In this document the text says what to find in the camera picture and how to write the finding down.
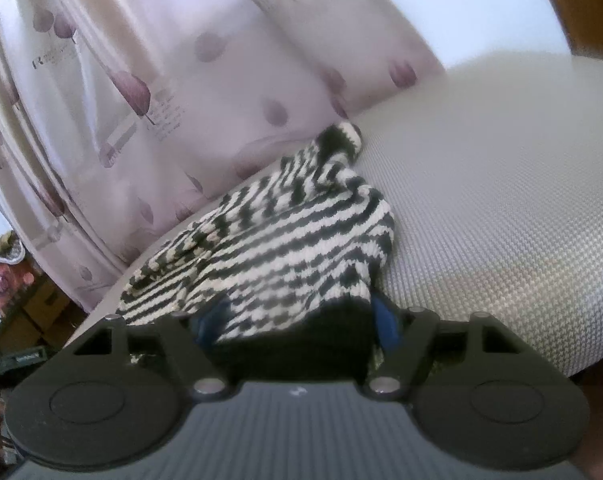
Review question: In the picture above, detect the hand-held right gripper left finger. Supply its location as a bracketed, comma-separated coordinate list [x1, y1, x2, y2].
[74, 302, 233, 399]

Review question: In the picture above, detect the floral patterned pillow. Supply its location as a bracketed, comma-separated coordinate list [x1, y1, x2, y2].
[0, 0, 448, 314]

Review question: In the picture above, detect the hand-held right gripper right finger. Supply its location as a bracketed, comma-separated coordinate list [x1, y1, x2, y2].
[365, 294, 523, 399]

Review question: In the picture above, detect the black and cream striped knit sweater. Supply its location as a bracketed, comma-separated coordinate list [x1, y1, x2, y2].
[117, 121, 398, 383]

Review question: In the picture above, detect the cardboard box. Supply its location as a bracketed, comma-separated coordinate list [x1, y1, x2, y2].
[20, 274, 73, 347]

